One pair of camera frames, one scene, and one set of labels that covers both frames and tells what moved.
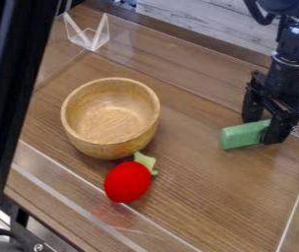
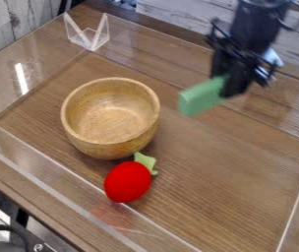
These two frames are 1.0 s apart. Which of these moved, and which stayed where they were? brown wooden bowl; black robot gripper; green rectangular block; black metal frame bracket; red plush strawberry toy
Moved: green rectangular block; black robot gripper
Stayed: black metal frame bracket; brown wooden bowl; red plush strawberry toy
